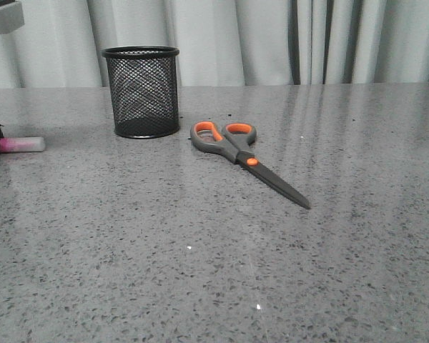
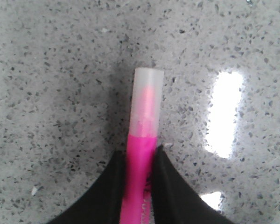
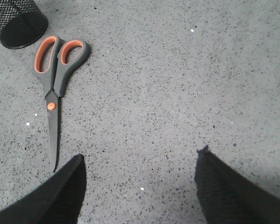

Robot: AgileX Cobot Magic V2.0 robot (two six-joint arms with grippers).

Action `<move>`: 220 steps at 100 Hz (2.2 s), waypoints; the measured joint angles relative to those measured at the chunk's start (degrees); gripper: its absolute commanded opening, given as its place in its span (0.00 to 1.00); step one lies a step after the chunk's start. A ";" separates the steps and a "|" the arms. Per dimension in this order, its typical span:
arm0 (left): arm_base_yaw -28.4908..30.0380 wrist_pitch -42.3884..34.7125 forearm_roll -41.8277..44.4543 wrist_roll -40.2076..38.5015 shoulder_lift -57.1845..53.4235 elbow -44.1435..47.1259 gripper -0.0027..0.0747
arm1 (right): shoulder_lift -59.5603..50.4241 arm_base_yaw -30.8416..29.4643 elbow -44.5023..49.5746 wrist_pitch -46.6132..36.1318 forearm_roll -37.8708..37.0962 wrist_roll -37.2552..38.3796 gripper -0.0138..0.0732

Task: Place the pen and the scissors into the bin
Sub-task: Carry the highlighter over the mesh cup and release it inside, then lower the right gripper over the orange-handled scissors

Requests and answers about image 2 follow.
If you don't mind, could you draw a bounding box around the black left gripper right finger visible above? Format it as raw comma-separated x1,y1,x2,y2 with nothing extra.
151,145,232,224

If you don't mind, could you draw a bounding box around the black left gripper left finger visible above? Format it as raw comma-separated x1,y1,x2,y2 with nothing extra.
49,151,125,224

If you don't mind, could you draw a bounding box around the pink highlighter pen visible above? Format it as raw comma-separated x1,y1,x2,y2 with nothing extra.
119,68,164,224

